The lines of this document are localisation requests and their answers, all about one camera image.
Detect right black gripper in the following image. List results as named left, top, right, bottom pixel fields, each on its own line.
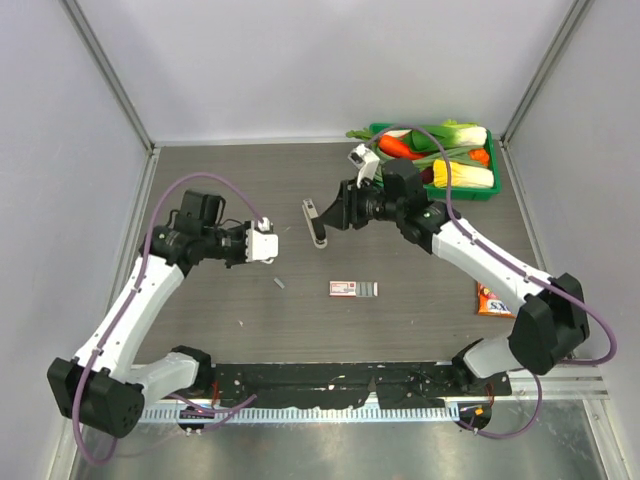
left=318, top=177, right=403, bottom=232

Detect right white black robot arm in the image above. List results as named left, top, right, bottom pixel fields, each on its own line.
left=319, top=159, right=590, bottom=395

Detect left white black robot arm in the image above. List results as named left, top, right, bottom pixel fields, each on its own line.
left=47, top=190, right=255, bottom=439

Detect green plastic tray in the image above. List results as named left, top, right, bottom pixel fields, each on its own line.
left=363, top=123, right=501, bottom=200

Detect yellow napa cabbage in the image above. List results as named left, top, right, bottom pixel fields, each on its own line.
left=433, top=160, right=495, bottom=189

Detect white green bok choy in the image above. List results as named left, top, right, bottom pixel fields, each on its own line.
left=407, top=120, right=488, bottom=153

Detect green long beans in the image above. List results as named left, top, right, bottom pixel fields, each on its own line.
left=371, top=143, right=476, bottom=183

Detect small orange carrot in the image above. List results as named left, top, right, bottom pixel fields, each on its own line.
left=468, top=148, right=490, bottom=168

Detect orange candy bag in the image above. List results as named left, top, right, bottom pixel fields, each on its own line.
left=476, top=282, right=514, bottom=318

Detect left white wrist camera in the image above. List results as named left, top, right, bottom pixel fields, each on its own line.
left=245, top=217, right=279, bottom=264

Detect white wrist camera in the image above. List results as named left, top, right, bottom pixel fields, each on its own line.
left=245, top=217, right=279, bottom=264
left=348, top=143, right=380, bottom=188

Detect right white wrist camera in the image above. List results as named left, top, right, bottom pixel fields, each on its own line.
left=348, top=143, right=380, bottom=188

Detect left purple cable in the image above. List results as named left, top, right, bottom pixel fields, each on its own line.
left=71, top=172, right=269, bottom=467

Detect purple cable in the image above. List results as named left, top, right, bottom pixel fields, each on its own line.
left=362, top=123, right=619, bottom=439
left=71, top=172, right=269, bottom=467

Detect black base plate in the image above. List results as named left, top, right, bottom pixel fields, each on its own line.
left=155, top=360, right=512, bottom=409

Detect white slotted cable duct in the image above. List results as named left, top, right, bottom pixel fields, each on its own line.
left=139, top=401, right=459, bottom=425

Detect aluminium front rail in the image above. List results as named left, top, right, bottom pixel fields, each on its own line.
left=62, top=359, right=611, bottom=405

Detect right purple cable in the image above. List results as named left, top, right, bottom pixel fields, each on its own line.
left=362, top=123, right=619, bottom=439

